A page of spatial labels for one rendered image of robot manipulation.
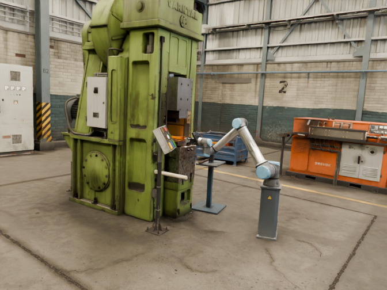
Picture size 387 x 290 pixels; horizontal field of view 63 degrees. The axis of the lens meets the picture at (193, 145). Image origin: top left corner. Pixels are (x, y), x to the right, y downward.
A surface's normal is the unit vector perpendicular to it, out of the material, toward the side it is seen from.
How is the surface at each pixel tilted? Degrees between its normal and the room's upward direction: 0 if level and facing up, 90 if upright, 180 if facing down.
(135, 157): 90
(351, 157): 90
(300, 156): 90
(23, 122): 90
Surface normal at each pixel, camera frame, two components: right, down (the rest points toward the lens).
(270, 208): -0.30, 0.11
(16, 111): 0.80, 0.13
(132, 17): -0.52, 0.09
